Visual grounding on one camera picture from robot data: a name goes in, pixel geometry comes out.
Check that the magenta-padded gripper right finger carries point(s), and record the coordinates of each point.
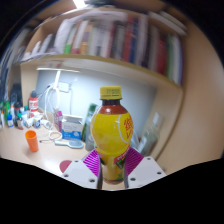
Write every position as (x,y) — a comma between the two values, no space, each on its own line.
(145,170)

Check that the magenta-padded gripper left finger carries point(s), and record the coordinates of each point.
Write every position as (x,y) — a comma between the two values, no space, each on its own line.
(80,171)

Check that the yellow drink bottle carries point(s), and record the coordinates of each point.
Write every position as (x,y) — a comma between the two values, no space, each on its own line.
(111,133)

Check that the clear glass bottle gold cap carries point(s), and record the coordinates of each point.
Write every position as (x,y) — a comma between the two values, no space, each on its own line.
(150,135)

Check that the orange plastic cup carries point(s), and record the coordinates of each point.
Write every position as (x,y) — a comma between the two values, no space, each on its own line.
(32,141)

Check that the white jar with blue label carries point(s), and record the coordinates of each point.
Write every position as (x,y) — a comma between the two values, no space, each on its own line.
(37,122)

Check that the dark bottle with green cap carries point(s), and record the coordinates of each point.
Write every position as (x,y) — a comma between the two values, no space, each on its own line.
(19,120)

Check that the red and white canister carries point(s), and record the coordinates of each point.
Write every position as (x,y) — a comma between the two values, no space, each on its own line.
(33,105)

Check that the white bottle with blue cap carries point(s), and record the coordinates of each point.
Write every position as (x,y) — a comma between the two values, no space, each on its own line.
(10,121)

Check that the green spray bottle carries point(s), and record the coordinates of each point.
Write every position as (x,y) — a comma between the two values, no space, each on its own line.
(6,110)

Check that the black box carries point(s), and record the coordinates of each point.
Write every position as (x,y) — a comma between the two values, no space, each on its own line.
(15,95)

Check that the dark hanging clothes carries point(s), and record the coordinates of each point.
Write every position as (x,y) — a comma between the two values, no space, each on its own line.
(6,73)

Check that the wooden shelf unit with books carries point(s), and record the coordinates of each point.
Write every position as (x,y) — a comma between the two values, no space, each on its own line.
(110,40)

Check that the ceiling light bar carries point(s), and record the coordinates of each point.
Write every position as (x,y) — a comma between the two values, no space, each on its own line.
(79,3)

